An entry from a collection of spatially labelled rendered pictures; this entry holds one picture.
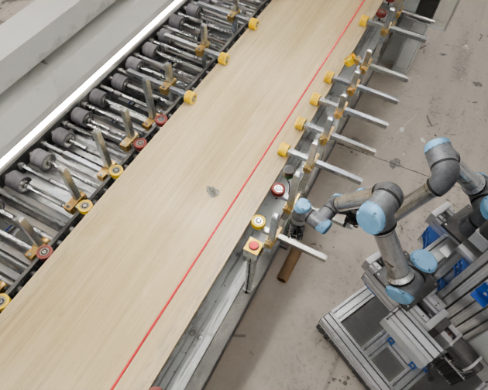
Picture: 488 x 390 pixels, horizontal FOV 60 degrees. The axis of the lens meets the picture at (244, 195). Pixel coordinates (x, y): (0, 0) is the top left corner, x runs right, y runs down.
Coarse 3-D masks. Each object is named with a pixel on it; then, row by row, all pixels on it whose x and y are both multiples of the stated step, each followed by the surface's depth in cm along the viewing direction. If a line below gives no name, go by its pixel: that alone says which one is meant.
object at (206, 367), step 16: (400, 16) 380; (384, 48) 354; (368, 80) 333; (352, 96) 321; (304, 192) 270; (272, 256) 246; (256, 272) 240; (256, 288) 235; (240, 304) 229; (224, 320) 224; (240, 320) 229; (224, 336) 220; (208, 352) 215; (208, 368) 211; (192, 384) 206
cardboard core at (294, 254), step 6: (294, 252) 316; (300, 252) 318; (288, 258) 314; (294, 258) 314; (288, 264) 311; (294, 264) 313; (282, 270) 309; (288, 270) 308; (282, 276) 305; (288, 276) 308
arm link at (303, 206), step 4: (300, 200) 200; (304, 200) 200; (308, 200) 200; (296, 204) 199; (300, 204) 199; (304, 204) 199; (308, 204) 199; (296, 208) 200; (300, 208) 198; (304, 208) 198; (308, 208) 198; (312, 208) 201; (296, 212) 201; (300, 212) 199; (304, 212) 199; (308, 212) 199; (296, 216) 204; (300, 216) 201; (304, 216) 200; (296, 220) 206; (300, 220) 205
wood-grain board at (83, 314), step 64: (320, 0) 354; (256, 64) 307; (320, 64) 309; (192, 128) 270; (256, 128) 273; (128, 192) 242; (192, 192) 244; (256, 192) 246; (64, 256) 219; (128, 256) 220; (192, 256) 222; (0, 320) 200; (64, 320) 201; (128, 320) 202; (0, 384) 185; (64, 384) 186; (128, 384) 187
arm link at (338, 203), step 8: (376, 184) 176; (384, 184) 168; (392, 184) 167; (360, 192) 185; (368, 192) 180; (400, 192) 166; (328, 200) 205; (336, 200) 199; (344, 200) 193; (352, 200) 188; (360, 200) 184; (400, 200) 165; (336, 208) 200; (344, 208) 196; (352, 208) 192
